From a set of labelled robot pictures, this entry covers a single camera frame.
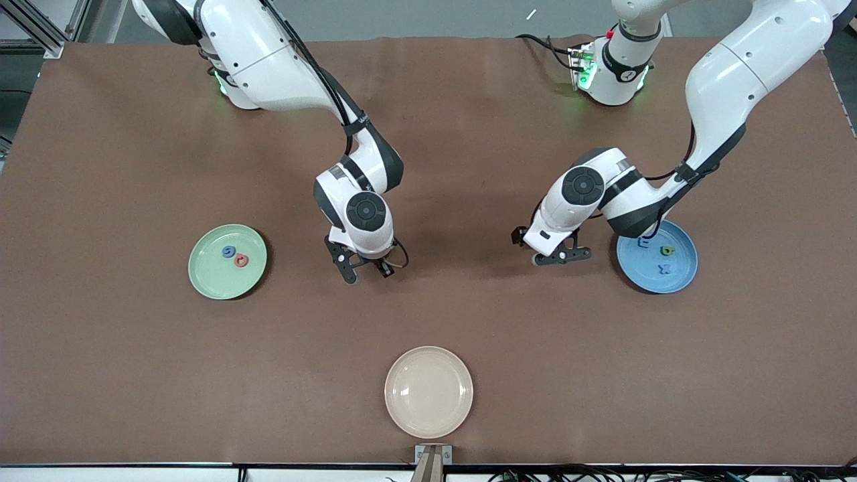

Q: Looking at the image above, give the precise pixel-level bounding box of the black left arm base cable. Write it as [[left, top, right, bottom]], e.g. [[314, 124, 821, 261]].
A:
[[516, 33, 583, 71]]

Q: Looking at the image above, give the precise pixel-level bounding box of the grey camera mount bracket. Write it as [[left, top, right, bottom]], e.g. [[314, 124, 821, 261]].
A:
[[414, 444, 453, 482]]

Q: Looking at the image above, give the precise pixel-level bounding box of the grey aluminium frame profile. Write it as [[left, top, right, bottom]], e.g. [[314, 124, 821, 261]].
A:
[[64, 0, 131, 42], [0, 0, 68, 60]]

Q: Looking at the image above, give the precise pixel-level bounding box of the cream round plate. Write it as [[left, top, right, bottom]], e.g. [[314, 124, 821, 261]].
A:
[[384, 345, 474, 440]]

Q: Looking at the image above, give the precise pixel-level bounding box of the light green round plate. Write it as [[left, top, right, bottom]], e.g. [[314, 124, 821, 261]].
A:
[[187, 224, 268, 301]]

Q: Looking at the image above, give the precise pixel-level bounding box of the white table edge rail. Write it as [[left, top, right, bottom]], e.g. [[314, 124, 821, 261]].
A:
[[0, 462, 857, 482]]

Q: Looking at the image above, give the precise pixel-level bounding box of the blue round plate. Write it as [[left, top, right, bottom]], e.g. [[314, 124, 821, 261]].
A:
[[616, 220, 699, 295]]

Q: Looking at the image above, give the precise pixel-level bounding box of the brown table cover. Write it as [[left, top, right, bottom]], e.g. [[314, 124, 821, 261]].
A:
[[0, 35, 857, 467]]

